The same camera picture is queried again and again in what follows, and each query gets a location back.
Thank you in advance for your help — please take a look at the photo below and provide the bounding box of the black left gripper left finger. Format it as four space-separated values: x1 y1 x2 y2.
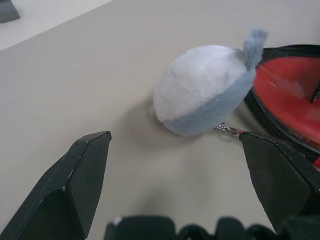
0 130 113 240

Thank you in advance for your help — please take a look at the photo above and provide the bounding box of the dark grey block on floor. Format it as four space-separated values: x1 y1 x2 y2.
0 0 21 24

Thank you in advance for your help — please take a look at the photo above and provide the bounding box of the red bowl with black rim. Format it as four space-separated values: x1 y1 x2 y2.
243 44 320 164

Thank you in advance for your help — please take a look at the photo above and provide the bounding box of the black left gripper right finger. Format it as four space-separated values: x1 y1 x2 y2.
239 131 320 234

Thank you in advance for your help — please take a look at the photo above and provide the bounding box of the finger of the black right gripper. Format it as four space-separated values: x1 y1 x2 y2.
310 79 320 104

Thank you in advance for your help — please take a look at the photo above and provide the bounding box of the white and blue plush keychain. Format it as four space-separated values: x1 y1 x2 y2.
152 28 270 138

